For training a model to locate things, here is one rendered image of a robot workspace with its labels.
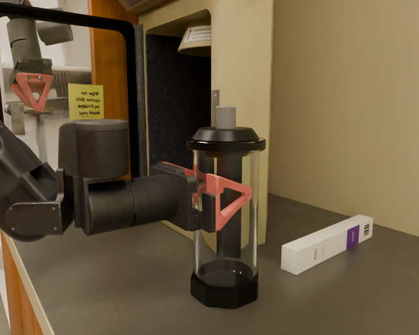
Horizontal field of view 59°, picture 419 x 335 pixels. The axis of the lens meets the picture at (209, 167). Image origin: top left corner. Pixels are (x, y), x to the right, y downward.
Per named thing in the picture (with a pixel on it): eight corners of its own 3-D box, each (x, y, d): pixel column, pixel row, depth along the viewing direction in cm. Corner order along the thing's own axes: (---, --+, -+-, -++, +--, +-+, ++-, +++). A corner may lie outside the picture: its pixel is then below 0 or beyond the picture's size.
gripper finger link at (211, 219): (228, 162, 52) (169, 169, 47) (263, 169, 46) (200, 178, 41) (228, 209, 53) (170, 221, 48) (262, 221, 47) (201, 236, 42)
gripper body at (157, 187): (160, 164, 51) (108, 169, 47) (201, 175, 43) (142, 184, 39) (161, 209, 52) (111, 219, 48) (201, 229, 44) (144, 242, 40)
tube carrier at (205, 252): (231, 261, 62) (232, 133, 58) (277, 287, 53) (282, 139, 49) (175, 279, 56) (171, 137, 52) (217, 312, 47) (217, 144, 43)
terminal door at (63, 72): (140, 195, 90) (134, 22, 82) (-1, 222, 70) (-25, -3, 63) (138, 195, 90) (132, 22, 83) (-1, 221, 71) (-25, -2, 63)
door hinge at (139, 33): (143, 191, 91) (138, 25, 84) (148, 193, 89) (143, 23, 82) (138, 193, 91) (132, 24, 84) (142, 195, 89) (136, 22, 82)
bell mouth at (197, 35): (227, 58, 89) (228, 34, 88) (281, 50, 75) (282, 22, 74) (161, 53, 79) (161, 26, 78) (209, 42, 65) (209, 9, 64)
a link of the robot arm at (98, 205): (68, 227, 43) (83, 245, 39) (65, 170, 42) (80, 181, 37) (125, 217, 47) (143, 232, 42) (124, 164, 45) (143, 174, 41)
